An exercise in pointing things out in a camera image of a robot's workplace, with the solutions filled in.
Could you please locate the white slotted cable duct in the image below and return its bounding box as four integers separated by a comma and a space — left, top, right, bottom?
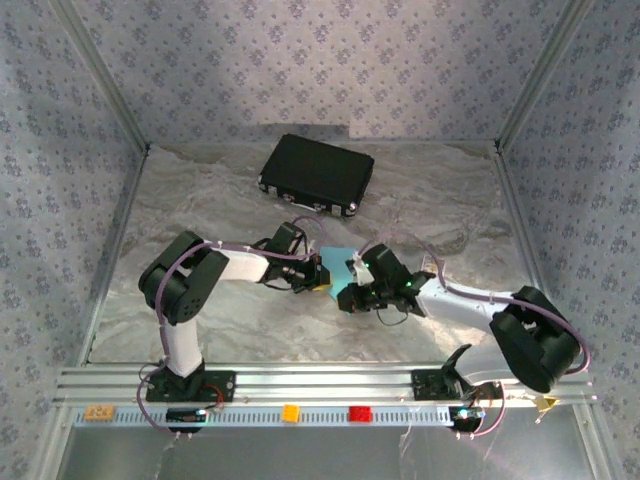
72, 405, 459, 429

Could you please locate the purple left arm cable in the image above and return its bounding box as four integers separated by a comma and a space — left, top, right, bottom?
137, 215, 331, 441

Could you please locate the yellow tape piece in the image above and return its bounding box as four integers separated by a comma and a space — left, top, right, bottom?
530, 394, 562, 414

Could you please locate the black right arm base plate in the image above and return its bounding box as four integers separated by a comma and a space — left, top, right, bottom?
410, 368, 502, 402

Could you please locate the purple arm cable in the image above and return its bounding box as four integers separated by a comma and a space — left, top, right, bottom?
137, 215, 331, 441
357, 232, 594, 441

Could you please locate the black hard case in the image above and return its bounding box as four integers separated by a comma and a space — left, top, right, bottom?
257, 133, 376, 217

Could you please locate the aluminium corner post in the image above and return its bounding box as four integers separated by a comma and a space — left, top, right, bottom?
496, 0, 597, 154
52, 0, 151, 154

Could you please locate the aluminium mounting rail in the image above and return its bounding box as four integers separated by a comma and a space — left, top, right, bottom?
52, 363, 600, 407

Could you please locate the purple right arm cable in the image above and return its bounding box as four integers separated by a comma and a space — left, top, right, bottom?
357, 232, 594, 441

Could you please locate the black controller board with LED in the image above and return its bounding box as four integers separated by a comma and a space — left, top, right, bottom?
448, 405, 487, 432
164, 407, 209, 428

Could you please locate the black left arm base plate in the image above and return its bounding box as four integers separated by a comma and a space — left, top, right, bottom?
144, 369, 237, 404

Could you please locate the aluminium table side rail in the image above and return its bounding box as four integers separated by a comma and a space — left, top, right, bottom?
492, 144, 571, 364
79, 147, 151, 366

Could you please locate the light blue cloth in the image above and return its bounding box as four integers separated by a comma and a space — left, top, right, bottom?
319, 245, 357, 304

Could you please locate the grey metal panel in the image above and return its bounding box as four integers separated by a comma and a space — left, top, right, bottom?
54, 427, 601, 480

